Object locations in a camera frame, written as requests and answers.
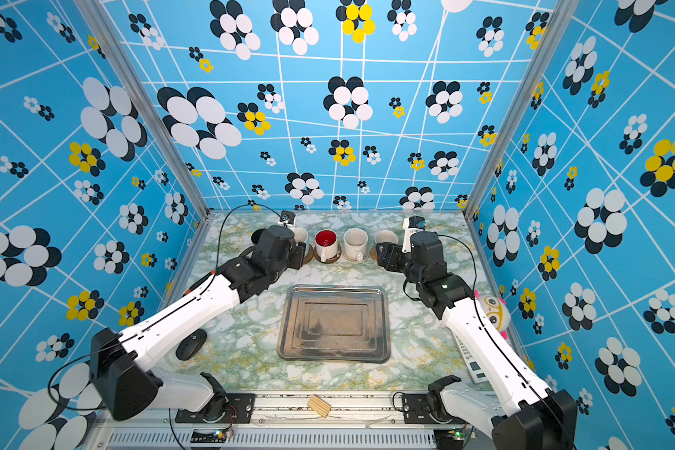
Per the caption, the purple mug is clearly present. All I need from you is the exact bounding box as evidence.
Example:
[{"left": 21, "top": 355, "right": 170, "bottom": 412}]
[{"left": 374, "top": 230, "right": 399, "bottom": 244}]

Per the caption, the white mug blue handle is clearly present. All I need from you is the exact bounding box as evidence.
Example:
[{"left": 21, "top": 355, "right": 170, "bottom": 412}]
[{"left": 292, "top": 227, "right": 309, "bottom": 248}]

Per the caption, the red inside mug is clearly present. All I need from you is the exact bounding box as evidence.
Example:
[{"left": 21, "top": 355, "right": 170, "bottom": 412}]
[{"left": 314, "top": 230, "right": 339, "bottom": 260}]

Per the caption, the dark brown round coaster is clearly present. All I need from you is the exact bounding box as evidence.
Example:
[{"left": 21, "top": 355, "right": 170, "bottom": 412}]
[{"left": 303, "top": 245, "right": 314, "bottom": 266}]

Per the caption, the scratched brown round coaster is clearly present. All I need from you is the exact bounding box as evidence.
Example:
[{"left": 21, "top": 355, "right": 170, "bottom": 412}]
[{"left": 316, "top": 249, "right": 342, "bottom": 264}]

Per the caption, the black mug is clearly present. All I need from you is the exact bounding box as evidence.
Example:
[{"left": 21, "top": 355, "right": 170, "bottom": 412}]
[{"left": 250, "top": 229, "right": 264, "bottom": 245}]

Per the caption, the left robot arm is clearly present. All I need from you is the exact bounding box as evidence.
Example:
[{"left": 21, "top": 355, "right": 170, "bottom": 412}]
[{"left": 89, "top": 225, "right": 307, "bottom": 422}]

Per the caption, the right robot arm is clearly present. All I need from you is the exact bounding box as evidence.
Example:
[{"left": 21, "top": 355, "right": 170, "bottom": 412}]
[{"left": 376, "top": 230, "right": 578, "bottom": 449}]

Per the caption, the metal tray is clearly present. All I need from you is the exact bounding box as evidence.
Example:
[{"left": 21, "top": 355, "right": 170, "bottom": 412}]
[{"left": 277, "top": 285, "right": 391, "bottom": 364}]

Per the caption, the pink plush toy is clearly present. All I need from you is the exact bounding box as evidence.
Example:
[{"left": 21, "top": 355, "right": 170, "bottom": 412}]
[{"left": 474, "top": 291, "right": 512, "bottom": 339}]

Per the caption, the black computer mouse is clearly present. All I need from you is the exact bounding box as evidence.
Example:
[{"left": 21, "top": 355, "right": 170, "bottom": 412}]
[{"left": 174, "top": 328, "right": 207, "bottom": 361}]

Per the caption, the white calculator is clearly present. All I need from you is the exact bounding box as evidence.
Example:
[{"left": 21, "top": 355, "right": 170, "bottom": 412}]
[{"left": 455, "top": 337, "right": 489, "bottom": 384}]

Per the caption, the small wooden block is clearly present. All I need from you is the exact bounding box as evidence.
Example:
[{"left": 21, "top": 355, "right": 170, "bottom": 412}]
[{"left": 307, "top": 395, "right": 332, "bottom": 418}]

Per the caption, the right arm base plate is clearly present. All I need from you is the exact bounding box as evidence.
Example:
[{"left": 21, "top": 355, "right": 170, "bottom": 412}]
[{"left": 393, "top": 393, "right": 466, "bottom": 427}]

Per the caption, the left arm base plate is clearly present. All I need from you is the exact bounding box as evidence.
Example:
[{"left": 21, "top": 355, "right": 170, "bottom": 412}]
[{"left": 174, "top": 393, "right": 256, "bottom": 425}]

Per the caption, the aluminium front rail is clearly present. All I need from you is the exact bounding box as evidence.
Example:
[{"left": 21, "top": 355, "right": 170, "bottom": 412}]
[{"left": 83, "top": 391, "right": 498, "bottom": 449}]

